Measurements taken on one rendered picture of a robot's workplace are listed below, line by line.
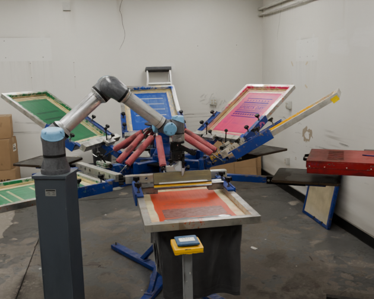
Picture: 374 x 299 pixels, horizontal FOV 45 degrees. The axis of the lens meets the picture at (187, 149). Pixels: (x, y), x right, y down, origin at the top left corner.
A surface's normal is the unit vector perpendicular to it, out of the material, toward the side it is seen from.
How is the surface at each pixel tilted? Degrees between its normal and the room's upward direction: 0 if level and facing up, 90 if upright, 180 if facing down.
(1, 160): 91
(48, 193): 90
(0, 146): 89
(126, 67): 90
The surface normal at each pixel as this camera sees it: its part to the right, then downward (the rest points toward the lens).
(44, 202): -0.11, 0.18
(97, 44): 0.18, 0.17
